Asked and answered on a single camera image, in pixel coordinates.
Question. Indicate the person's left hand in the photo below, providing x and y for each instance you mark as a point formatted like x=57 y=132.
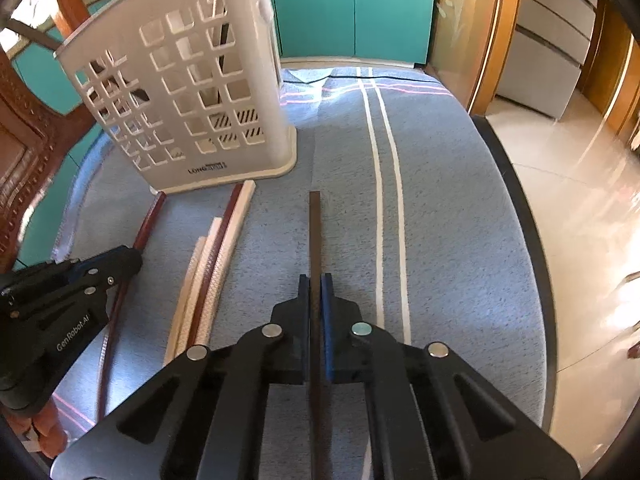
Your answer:
x=42 y=430

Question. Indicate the grey refrigerator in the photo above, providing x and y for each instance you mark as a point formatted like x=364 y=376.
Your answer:
x=545 y=40

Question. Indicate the carved wooden chair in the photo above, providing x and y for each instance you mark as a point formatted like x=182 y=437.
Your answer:
x=20 y=160

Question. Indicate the teal lower kitchen cabinets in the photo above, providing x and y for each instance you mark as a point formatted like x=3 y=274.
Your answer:
x=390 y=10

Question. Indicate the dark brown chopstick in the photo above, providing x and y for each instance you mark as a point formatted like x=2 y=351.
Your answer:
x=316 y=240
x=226 y=35

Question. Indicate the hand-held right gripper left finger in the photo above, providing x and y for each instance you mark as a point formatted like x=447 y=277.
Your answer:
x=304 y=320

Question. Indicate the wooden framed glass sliding door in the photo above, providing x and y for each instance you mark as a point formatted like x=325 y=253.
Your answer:
x=475 y=35

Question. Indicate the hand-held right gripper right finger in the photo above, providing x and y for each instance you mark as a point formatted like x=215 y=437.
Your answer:
x=327 y=320

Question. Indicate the blue striped tablecloth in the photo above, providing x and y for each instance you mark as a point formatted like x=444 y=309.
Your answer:
x=450 y=260

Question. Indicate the white plastic utensil basket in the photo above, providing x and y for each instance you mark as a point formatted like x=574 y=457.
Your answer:
x=200 y=110

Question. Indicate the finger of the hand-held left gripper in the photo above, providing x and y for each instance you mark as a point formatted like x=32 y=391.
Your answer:
x=45 y=277
x=117 y=262

